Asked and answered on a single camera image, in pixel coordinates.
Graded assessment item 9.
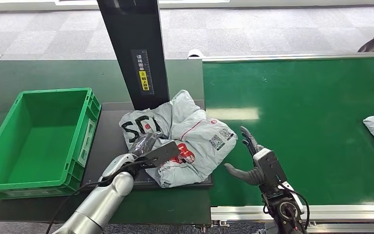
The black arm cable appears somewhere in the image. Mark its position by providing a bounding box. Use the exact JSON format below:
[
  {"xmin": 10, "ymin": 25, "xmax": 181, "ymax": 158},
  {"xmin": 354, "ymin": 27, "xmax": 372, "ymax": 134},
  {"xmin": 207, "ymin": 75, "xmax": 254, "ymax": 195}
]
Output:
[
  {"xmin": 280, "ymin": 182, "xmax": 311, "ymax": 231},
  {"xmin": 45, "ymin": 158, "xmax": 149, "ymax": 234}
]

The grey parcel bag red print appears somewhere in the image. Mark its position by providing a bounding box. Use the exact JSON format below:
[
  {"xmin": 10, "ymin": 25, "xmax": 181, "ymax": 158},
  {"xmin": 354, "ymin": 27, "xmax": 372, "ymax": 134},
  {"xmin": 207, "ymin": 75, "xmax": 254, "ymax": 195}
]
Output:
[{"xmin": 118, "ymin": 90, "xmax": 239, "ymax": 189}]

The green plastic crate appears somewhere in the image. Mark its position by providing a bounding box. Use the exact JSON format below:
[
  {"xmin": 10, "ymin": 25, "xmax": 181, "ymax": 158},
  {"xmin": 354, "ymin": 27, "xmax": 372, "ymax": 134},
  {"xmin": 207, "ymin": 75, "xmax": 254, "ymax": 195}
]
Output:
[{"xmin": 0, "ymin": 88, "xmax": 102, "ymax": 200}]

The black scanner post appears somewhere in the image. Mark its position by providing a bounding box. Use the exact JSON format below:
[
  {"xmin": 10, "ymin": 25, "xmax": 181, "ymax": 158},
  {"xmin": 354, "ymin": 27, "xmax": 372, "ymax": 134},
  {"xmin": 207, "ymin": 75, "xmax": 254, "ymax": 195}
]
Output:
[{"xmin": 96, "ymin": 0, "xmax": 170, "ymax": 111}]

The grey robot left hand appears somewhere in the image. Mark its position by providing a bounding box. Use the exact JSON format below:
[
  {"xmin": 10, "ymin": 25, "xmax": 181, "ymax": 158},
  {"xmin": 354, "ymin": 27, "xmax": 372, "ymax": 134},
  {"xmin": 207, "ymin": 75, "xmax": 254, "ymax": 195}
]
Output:
[{"xmin": 128, "ymin": 131, "xmax": 164, "ymax": 159}]

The silver conveyor frame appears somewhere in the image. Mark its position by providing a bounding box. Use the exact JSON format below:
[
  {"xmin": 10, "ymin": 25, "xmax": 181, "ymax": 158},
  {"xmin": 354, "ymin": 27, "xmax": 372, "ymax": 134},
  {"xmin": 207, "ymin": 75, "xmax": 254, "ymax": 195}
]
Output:
[{"xmin": 187, "ymin": 48, "xmax": 374, "ymax": 234}]

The green conveyor belt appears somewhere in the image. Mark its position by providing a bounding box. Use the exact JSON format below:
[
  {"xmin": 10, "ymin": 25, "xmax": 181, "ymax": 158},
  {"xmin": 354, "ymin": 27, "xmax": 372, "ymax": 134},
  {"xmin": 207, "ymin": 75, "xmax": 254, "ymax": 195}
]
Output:
[{"xmin": 202, "ymin": 57, "xmax": 374, "ymax": 207}]

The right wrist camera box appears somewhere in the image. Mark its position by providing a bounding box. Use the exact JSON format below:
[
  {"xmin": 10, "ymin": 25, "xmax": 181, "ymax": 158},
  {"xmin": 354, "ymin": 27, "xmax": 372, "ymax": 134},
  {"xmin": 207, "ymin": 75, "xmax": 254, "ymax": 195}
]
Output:
[{"xmin": 252, "ymin": 148, "xmax": 288, "ymax": 190}]

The black scanner base plate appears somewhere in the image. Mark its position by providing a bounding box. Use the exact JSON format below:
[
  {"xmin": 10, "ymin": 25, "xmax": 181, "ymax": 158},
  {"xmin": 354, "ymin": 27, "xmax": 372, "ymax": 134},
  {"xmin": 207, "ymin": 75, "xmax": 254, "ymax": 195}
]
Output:
[{"xmin": 80, "ymin": 100, "xmax": 214, "ymax": 191}]

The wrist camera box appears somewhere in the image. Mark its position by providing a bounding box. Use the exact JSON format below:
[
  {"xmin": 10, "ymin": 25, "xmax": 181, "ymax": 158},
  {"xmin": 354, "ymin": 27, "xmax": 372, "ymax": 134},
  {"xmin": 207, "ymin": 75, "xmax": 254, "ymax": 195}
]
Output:
[
  {"xmin": 143, "ymin": 140, "xmax": 181, "ymax": 169},
  {"xmin": 252, "ymin": 148, "xmax": 288, "ymax": 190}
]

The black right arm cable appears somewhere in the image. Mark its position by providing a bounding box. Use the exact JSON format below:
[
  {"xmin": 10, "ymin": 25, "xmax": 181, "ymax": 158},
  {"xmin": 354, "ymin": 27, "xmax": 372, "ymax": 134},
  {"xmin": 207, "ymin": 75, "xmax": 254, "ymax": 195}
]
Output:
[{"xmin": 280, "ymin": 182, "xmax": 311, "ymax": 231}]

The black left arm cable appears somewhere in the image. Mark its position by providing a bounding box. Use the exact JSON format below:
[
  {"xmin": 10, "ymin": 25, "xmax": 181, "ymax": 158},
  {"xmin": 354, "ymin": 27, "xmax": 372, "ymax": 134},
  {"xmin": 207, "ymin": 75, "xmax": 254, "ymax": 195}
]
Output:
[{"xmin": 45, "ymin": 158, "xmax": 149, "ymax": 234}]

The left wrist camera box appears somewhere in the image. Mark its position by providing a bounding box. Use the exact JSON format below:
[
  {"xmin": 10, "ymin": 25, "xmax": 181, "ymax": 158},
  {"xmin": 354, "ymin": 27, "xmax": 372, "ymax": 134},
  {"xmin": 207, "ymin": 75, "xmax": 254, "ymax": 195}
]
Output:
[{"xmin": 143, "ymin": 140, "xmax": 181, "ymax": 169}]

